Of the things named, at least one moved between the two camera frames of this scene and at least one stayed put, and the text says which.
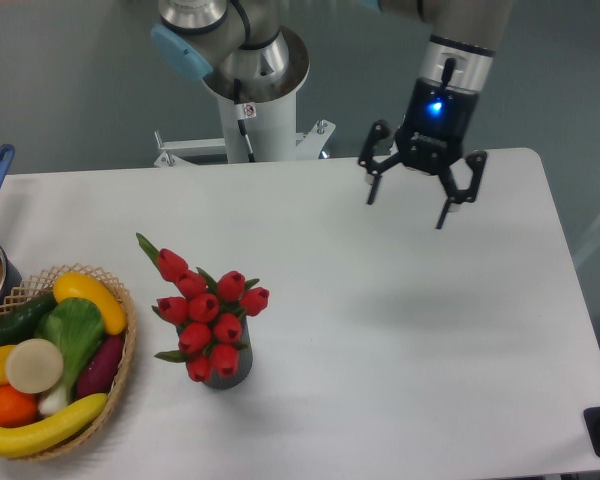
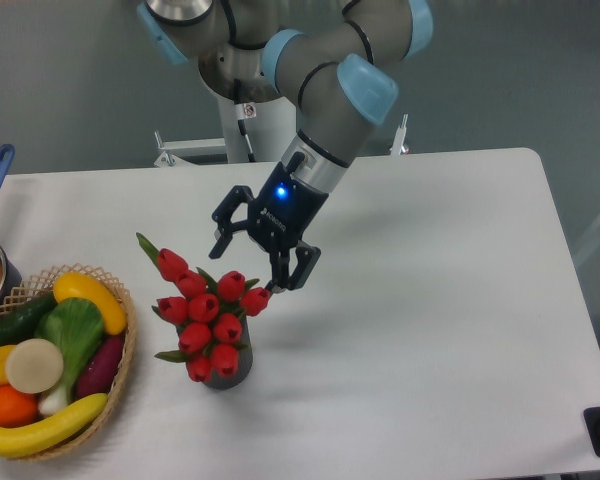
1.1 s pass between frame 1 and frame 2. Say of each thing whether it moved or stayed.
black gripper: moved
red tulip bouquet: stayed
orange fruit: stayed
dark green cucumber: stayed
